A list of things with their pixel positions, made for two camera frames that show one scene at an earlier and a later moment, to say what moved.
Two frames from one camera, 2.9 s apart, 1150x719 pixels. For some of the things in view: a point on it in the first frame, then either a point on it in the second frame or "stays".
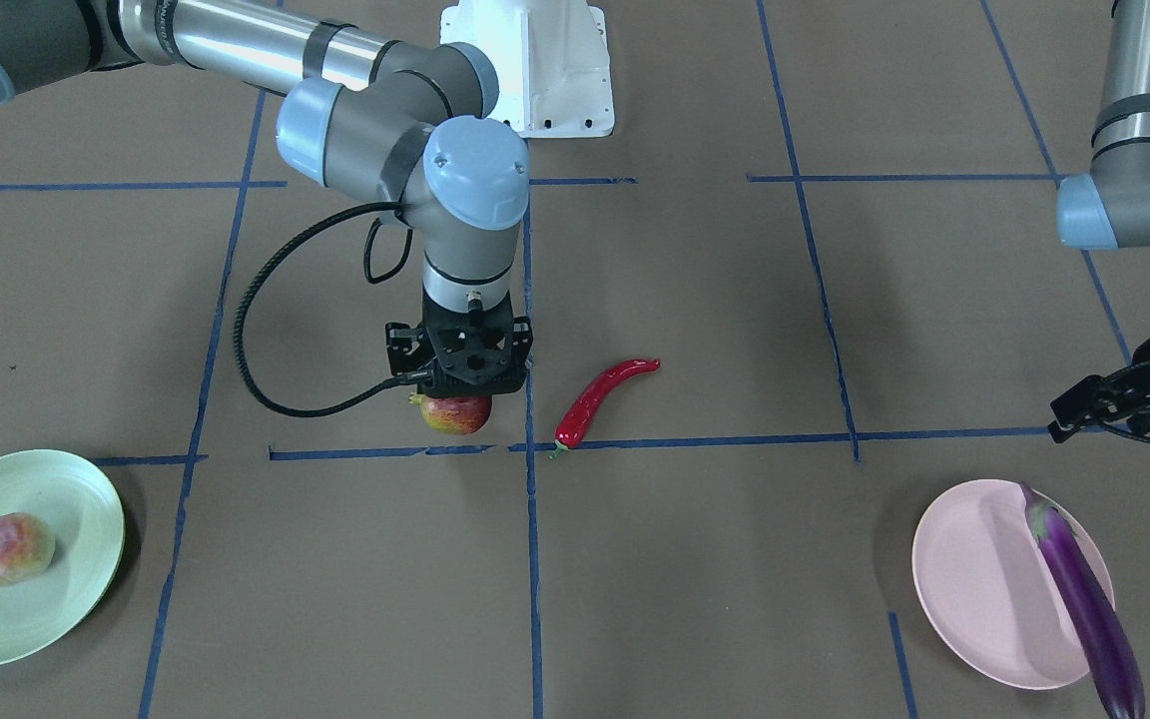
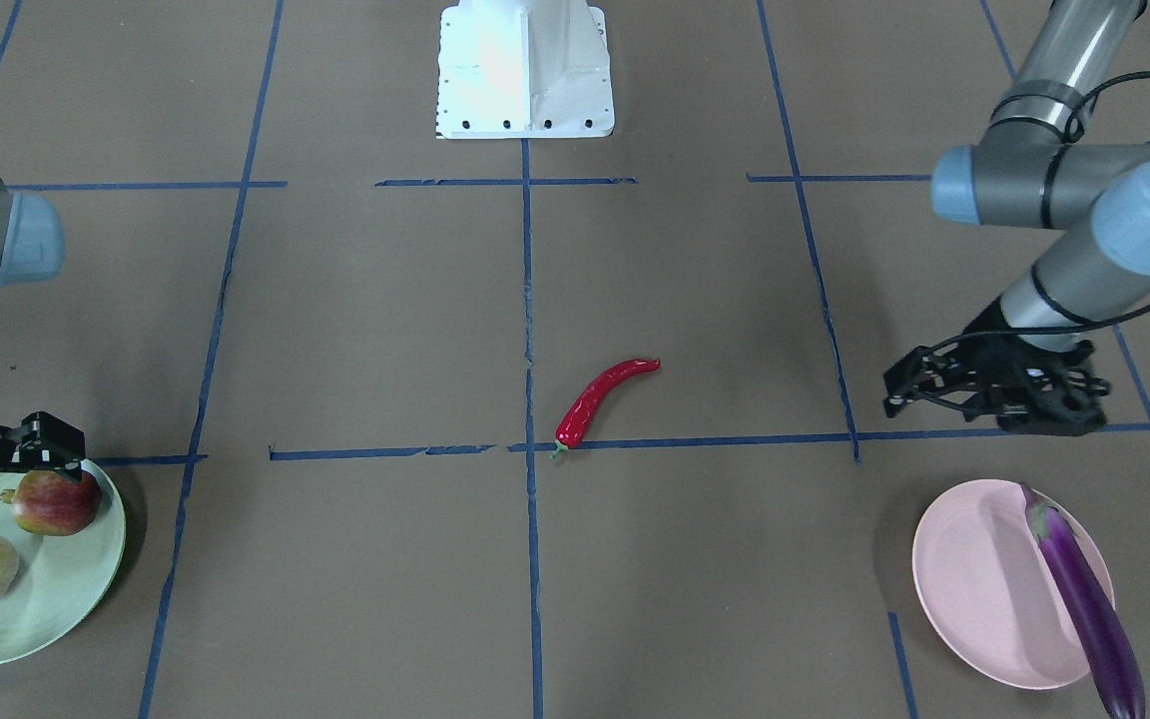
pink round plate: (982, 586) stays
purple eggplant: (1111, 657) stays
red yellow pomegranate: (454, 414) → (50, 503)
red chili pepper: (584, 401) stays
